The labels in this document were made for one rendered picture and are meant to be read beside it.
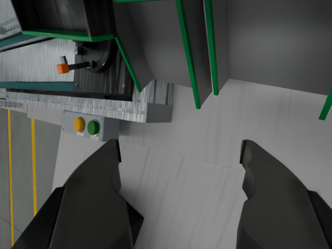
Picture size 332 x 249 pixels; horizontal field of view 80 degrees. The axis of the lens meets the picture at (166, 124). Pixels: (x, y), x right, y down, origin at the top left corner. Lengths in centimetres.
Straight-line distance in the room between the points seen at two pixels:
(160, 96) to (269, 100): 23
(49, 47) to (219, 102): 72
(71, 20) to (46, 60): 75
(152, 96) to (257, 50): 25
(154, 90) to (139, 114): 7
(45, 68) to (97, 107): 43
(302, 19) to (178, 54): 16
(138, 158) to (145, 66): 32
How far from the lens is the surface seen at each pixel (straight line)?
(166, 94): 50
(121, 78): 50
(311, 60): 28
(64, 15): 23
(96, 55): 55
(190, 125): 49
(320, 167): 44
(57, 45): 91
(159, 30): 32
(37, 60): 105
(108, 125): 57
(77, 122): 63
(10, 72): 134
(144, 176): 61
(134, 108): 47
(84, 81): 62
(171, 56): 33
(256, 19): 27
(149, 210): 63
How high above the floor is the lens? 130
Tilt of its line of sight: 54 degrees down
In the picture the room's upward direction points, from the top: 92 degrees counter-clockwise
